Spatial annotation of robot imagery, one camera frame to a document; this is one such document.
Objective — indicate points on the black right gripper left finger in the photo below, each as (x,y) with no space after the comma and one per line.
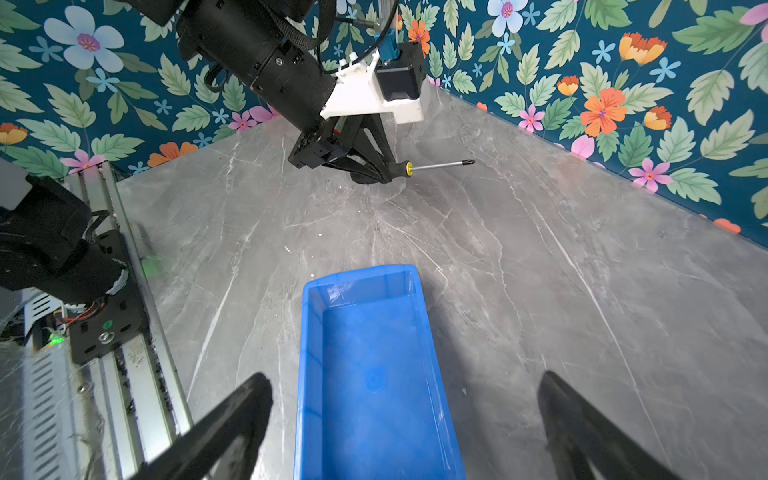
(223,445)

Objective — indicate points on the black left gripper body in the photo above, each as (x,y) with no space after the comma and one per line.
(332,138)

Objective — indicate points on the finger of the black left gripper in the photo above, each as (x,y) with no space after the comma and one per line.
(361,173)
(375,148)

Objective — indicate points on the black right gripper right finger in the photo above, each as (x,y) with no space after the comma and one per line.
(585,444)

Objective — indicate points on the yellow black handled screwdriver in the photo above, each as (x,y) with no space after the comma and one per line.
(429,166)

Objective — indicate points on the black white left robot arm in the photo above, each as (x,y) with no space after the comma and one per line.
(256,42)

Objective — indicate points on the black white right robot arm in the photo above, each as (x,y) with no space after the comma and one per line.
(48,243)

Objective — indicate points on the blue plastic bin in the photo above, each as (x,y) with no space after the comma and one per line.
(371,402)

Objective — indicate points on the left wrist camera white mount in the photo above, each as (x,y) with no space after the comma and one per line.
(377,86)

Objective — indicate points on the aluminium mounting rail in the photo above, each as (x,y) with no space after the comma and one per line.
(133,404)

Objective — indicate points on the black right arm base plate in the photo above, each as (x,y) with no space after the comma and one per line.
(119,317)

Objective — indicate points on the white slotted cable duct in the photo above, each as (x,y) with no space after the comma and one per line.
(49,447)

